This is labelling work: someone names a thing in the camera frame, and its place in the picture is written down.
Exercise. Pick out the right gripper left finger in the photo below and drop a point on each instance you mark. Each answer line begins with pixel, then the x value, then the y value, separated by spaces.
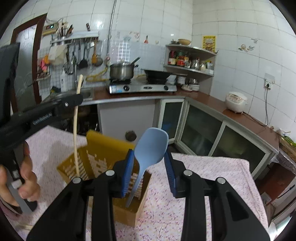
pixel 65 218

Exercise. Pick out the cream chopstick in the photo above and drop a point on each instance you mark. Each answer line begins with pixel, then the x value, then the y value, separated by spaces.
pixel 75 128

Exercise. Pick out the blue silicone spoon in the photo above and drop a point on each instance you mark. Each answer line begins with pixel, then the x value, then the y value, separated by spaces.
pixel 149 150

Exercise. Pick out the kitchen counter cabinet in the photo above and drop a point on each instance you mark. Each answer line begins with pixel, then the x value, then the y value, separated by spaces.
pixel 196 123

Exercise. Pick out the person's left hand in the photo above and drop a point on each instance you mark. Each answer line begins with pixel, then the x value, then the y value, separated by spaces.
pixel 30 190

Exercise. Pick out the dark wooden door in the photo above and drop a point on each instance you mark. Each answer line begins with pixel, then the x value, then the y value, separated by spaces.
pixel 25 91

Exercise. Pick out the pink floral tablecloth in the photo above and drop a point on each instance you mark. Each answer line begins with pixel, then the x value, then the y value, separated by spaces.
pixel 231 218

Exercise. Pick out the yellow utensil holder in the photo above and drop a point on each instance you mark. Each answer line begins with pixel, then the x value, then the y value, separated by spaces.
pixel 100 155

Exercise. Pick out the hanging utensil rack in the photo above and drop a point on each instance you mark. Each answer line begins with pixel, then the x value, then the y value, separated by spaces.
pixel 65 46

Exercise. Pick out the white rice cooker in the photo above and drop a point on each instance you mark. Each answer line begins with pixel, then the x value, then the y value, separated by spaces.
pixel 236 102

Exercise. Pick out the steel cooking pot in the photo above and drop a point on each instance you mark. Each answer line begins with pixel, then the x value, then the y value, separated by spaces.
pixel 122 70

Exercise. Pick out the steel gas stove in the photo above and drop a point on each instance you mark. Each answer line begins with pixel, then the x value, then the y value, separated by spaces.
pixel 137 86

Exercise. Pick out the black wok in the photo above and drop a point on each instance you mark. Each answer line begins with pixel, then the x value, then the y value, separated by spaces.
pixel 156 77

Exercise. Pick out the wall socket with cable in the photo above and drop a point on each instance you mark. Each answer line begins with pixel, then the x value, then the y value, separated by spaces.
pixel 267 85

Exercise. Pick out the corner wall shelf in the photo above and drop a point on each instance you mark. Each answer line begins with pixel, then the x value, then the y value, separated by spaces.
pixel 192 62

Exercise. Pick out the yellow wall poster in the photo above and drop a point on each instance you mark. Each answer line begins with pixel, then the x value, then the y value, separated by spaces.
pixel 209 43

